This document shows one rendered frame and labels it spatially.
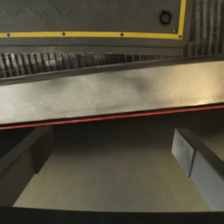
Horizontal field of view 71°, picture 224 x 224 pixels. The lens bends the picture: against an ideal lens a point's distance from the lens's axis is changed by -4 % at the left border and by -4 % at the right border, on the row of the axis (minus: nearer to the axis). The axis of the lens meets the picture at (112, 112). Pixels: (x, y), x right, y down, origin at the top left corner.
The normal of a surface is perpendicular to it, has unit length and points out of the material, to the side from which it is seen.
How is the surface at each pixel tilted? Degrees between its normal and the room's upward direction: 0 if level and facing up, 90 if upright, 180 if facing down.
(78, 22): 0
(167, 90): 1
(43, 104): 0
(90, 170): 70
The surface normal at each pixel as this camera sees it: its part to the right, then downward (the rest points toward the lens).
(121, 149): -0.11, -0.84
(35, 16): -0.01, 0.29
